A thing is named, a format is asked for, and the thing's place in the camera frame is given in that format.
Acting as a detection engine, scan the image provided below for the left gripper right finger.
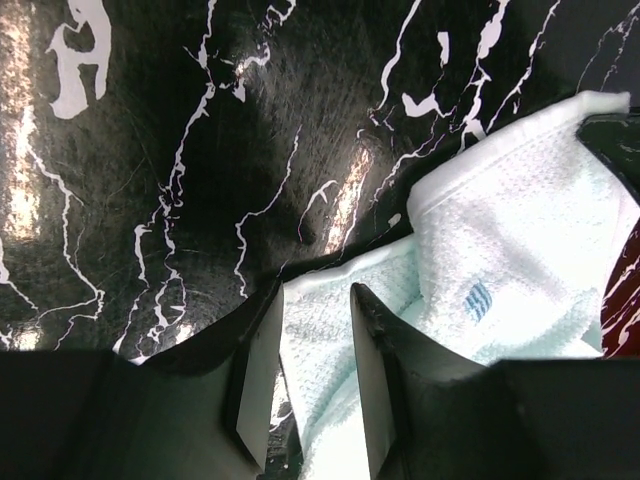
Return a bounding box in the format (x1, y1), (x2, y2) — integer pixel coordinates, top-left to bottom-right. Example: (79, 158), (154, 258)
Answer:
(350, 283), (639, 479)

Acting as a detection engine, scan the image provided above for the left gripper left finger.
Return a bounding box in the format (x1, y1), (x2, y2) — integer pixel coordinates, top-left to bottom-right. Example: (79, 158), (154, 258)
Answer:
(1, 281), (283, 479)

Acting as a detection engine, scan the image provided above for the white towel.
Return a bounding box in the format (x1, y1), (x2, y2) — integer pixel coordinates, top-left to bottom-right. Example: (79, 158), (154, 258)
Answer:
(280, 91), (639, 479)

